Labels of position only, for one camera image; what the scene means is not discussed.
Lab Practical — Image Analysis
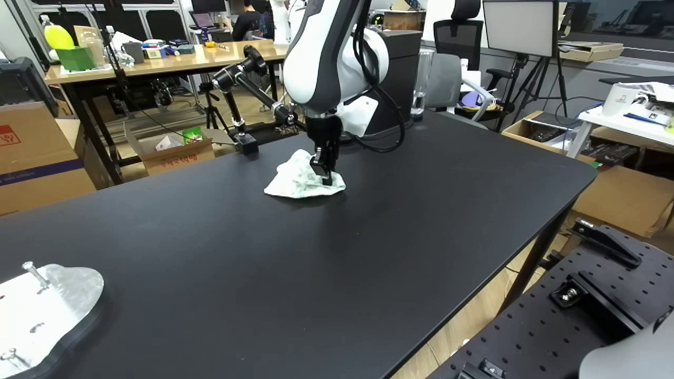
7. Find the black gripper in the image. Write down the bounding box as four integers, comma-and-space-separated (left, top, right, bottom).
306, 116, 344, 185

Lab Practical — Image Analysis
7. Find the white towel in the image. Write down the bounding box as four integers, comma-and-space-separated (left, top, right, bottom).
263, 150, 345, 200

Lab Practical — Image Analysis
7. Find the black coffee machine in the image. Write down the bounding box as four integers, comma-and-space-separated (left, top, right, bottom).
367, 29, 422, 134

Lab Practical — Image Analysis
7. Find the black tripod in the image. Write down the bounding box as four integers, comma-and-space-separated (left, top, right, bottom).
200, 82, 234, 139

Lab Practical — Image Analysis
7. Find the wooden background table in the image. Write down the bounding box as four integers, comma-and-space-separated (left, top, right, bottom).
44, 39, 288, 185

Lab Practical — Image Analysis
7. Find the grey office chair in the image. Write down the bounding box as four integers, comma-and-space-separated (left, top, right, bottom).
412, 51, 495, 120

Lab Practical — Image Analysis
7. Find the person in dark shirt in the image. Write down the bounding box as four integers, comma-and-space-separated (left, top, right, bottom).
232, 0, 274, 39

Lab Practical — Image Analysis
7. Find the open cardboard box with items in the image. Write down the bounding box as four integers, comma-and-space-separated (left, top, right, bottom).
134, 132, 215, 177

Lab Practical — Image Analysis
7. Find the white projector screen on tripod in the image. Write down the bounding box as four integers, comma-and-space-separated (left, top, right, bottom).
482, 0, 560, 127

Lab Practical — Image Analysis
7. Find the green box on table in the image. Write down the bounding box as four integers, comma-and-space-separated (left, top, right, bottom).
59, 47, 94, 72

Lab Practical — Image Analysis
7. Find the large cardboard box left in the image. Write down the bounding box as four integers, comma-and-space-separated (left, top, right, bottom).
0, 100, 94, 215

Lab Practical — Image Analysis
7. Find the yellow balloon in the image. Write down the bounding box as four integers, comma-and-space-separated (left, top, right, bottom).
42, 24, 76, 51

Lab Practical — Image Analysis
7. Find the black perforated breadboard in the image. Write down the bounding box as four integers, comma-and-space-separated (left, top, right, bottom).
429, 220, 674, 379

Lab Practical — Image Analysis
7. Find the cardboard box on floor right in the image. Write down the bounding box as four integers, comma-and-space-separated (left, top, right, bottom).
573, 167, 674, 238

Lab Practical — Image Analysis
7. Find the white device on right table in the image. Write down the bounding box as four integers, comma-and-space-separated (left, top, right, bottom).
602, 82, 674, 127

